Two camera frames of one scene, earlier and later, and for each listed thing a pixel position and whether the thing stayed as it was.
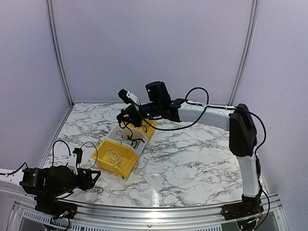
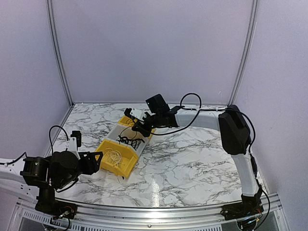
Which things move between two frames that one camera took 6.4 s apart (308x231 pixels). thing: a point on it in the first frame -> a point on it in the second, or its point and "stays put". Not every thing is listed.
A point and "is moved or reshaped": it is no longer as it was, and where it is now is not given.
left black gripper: (88, 184) -> (94, 167)
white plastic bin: (132, 137) stays put
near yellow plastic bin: (116, 157) stays put
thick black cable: (130, 138) is moved or reshaped
